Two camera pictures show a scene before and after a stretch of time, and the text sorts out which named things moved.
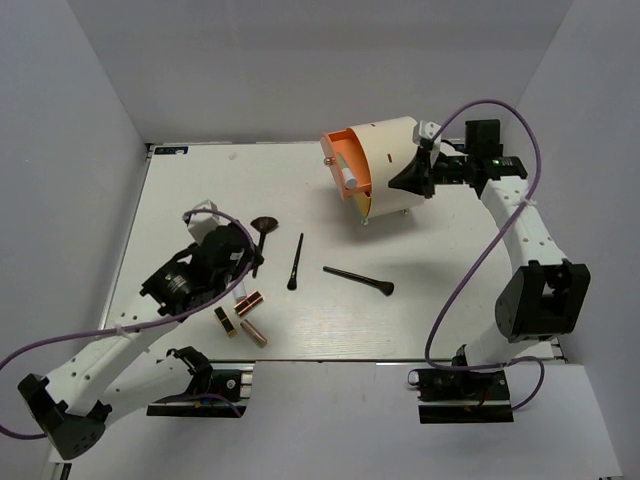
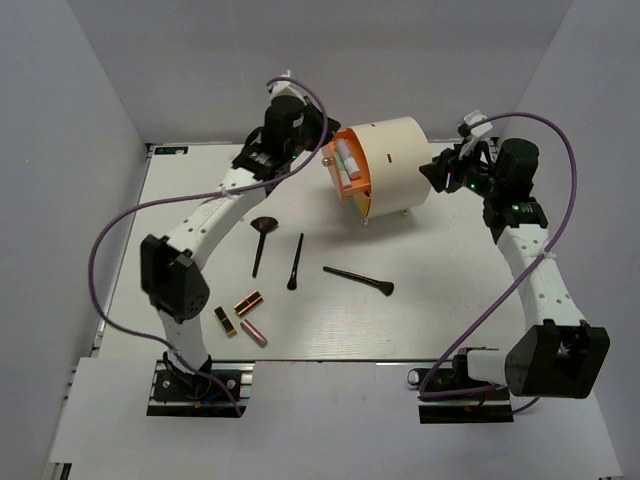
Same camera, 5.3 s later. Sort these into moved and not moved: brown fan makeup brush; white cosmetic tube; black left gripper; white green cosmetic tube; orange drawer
Moved: black left gripper; white cosmetic tube
Not moved: white green cosmetic tube; brown fan makeup brush; orange drawer
